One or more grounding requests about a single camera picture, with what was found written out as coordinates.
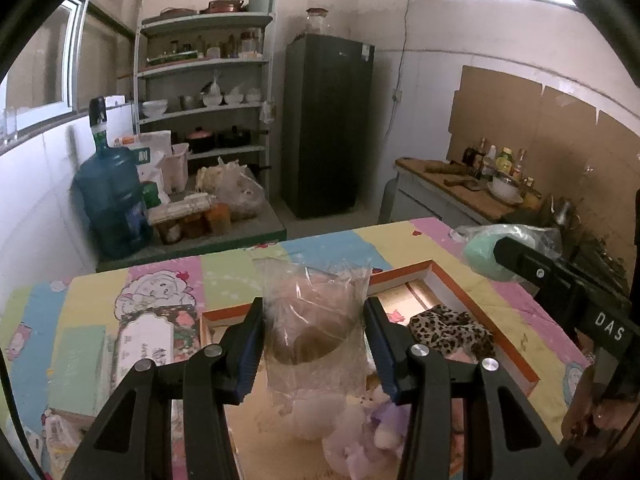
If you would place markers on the pale green shelf rack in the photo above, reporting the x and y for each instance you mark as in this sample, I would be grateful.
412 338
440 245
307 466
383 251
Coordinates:
205 90

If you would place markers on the white box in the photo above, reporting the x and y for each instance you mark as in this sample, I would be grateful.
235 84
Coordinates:
115 101

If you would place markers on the bagged mint green soft toy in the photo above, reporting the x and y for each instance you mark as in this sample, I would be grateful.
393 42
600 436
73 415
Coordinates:
482 255

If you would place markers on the pale green packet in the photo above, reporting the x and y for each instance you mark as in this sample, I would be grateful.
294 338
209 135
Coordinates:
77 367

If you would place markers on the dark refrigerator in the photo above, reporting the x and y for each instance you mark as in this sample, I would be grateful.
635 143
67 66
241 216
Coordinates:
325 125

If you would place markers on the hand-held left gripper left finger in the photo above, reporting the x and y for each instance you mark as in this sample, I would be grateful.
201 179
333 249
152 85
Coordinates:
248 362

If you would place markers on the stack of white bowls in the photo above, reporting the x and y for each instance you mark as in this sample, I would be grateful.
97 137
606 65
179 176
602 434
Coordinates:
154 109

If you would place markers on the white flour sack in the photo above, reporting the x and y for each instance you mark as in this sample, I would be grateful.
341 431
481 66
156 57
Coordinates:
152 160

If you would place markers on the teal enamel pot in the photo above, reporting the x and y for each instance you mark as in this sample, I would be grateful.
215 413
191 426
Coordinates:
261 2

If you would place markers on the cartoon printed tablecloth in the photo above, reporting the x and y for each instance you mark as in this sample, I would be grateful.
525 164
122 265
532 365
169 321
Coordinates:
90 290

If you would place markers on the cleaver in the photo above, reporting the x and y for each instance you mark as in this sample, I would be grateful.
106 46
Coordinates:
462 183

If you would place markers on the bundle of dried noodles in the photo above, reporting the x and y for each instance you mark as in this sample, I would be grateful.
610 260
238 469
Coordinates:
180 207

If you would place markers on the red lidded pot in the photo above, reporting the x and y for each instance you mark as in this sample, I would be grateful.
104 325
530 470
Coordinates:
200 141

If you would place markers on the orange rimmed cardboard box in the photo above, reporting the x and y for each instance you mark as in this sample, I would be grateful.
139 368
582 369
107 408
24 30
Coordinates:
480 320

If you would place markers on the black water jug pump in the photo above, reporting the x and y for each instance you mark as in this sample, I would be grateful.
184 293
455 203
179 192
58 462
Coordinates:
98 117

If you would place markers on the clear plastic bag of goods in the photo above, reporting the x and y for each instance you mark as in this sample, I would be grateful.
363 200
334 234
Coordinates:
240 192

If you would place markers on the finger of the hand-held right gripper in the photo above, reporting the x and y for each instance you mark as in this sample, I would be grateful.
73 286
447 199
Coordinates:
530 262

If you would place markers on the glass jar with lid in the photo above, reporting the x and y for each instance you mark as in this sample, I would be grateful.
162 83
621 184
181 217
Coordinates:
316 21

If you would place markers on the black pot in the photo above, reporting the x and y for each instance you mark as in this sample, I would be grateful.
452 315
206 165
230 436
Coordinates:
236 137

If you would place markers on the leopard print cloth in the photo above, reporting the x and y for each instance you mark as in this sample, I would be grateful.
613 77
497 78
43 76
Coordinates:
450 330

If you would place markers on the red copper pan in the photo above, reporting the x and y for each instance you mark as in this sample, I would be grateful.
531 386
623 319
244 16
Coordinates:
222 6

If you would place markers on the cardboard wall sheet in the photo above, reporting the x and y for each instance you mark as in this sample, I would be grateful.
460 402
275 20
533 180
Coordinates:
545 125

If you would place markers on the low green platform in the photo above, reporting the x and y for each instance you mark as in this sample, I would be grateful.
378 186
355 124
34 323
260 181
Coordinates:
240 230

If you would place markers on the grey kitchen counter cabinet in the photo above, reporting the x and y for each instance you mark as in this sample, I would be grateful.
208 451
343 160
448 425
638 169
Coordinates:
440 200

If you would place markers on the row of condiment bottles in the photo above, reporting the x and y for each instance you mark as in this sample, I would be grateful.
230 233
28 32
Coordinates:
502 162

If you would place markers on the sliding window frame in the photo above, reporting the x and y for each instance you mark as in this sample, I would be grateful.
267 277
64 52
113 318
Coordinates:
72 55

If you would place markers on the white printed packet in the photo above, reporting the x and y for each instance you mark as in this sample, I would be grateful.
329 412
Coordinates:
145 347

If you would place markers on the brown glass jar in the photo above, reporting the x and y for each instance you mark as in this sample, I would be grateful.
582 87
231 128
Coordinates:
167 232
220 220
194 226

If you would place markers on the purple plush toy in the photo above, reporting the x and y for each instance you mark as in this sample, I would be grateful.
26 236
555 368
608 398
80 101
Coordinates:
370 435

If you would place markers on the wall socket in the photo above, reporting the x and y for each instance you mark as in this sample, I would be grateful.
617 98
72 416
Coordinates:
398 95

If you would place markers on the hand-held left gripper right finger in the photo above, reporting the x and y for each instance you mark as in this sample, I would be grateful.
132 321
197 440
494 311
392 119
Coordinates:
381 360

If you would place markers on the white bowl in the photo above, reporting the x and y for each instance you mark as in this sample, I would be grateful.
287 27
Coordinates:
505 191

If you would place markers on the drinking glass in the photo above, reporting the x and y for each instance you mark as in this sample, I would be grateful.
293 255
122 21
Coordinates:
11 125

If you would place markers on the bagged brown soft toy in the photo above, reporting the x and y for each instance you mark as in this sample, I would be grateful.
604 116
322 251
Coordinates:
310 320

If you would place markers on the person's right hand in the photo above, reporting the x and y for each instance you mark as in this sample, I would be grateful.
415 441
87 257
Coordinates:
582 402

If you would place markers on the wooden rolling pin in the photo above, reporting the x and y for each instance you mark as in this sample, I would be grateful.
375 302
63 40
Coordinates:
445 167

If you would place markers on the blue water jug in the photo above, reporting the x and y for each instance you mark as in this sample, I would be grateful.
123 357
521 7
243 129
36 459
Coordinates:
112 200

